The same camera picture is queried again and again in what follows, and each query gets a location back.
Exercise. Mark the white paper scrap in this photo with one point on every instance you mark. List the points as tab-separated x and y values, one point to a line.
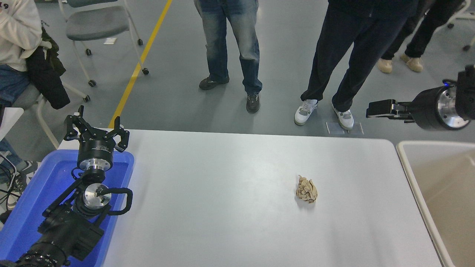
110	40

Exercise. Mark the blue plastic tray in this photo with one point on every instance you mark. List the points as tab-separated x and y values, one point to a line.
37	193

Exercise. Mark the dark green garment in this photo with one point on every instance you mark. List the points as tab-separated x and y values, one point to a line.
52	48

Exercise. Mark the seated person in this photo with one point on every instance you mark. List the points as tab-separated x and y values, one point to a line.
15	37

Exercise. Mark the white side table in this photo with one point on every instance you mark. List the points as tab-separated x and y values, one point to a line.
9	118

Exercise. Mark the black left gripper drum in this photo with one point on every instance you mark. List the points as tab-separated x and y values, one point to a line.
95	149

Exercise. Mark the white-legged wheeled chair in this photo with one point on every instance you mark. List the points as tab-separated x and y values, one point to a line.
470	15

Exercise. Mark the grey chair white legs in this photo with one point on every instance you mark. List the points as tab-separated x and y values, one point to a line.
28	97

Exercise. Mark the large pale bin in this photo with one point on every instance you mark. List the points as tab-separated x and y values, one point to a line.
445	193

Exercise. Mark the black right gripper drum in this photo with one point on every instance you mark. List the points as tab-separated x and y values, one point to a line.
425	109

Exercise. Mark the black garment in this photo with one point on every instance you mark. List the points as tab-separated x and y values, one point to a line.
48	85

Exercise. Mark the standing person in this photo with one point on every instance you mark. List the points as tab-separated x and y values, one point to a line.
226	37
426	33
352	44

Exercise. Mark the crumpled tan paper ball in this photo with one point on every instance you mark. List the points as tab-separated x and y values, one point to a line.
307	189

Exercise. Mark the grey wheeled chair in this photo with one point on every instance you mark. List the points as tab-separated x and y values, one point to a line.
96	22

